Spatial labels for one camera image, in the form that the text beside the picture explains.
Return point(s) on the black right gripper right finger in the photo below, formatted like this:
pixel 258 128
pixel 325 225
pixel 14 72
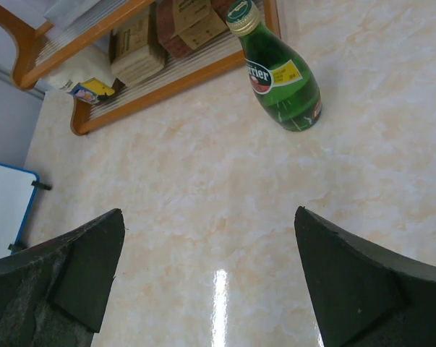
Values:
pixel 362 293

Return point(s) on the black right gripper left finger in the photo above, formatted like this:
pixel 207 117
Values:
pixel 56 293

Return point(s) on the blue framed whiteboard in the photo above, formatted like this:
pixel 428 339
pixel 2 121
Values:
pixel 17 192

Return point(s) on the green glass Perrier bottle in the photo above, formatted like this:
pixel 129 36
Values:
pixel 282 82

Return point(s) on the white flour bag left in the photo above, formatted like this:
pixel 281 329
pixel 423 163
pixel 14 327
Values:
pixel 87 76

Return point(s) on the orange wooden shelf rack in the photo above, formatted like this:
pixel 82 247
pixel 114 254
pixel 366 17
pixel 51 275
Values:
pixel 42 50

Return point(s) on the brown brick-pattern box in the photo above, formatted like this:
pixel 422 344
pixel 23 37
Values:
pixel 186 26

